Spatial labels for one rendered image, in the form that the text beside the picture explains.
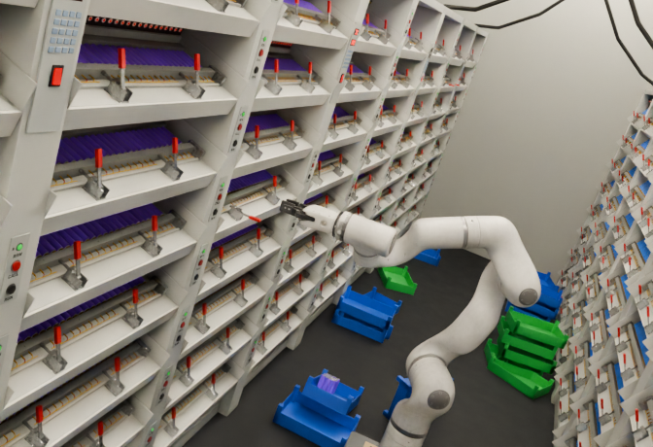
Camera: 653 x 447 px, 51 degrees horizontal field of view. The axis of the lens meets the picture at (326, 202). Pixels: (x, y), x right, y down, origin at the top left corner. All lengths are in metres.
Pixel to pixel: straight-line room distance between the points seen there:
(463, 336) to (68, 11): 1.41
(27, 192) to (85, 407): 0.72
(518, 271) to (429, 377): 0.40
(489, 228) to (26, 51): 1.29
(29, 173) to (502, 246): 1.27
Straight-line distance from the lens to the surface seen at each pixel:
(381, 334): 3.74
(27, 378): 1.48
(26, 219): 1.19
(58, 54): 1.10
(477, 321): 2.03
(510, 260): 1.95
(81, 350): 1.59
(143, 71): 1.42
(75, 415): 1.72
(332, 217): 1.88
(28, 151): 1.13
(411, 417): 2.13
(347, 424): 2.97
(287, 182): 2.38
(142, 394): 2.02
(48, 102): 1.12
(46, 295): 1.37
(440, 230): 1.89
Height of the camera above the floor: 1.60
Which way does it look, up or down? 16 degrees down
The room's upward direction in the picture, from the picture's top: 19 degrees clockwise
